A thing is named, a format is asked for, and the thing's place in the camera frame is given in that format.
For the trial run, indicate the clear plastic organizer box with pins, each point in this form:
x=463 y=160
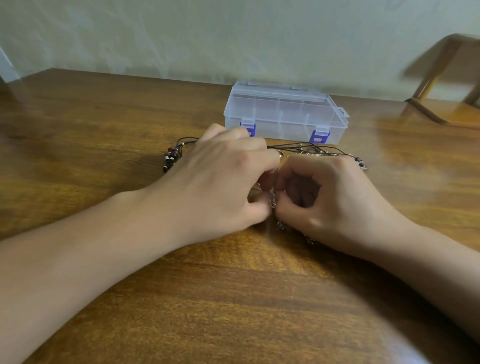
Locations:
x=285 y=114

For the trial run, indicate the wooden shelf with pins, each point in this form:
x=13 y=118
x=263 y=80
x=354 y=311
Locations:
x=452 y=109

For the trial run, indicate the person's left forearm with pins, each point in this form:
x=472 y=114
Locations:
x=64 y=277

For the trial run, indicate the person's left hand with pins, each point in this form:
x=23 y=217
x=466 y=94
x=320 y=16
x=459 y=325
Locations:
x=210 y=187

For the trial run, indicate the person's right hand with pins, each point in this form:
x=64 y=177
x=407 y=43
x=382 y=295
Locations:
x=345 y=202

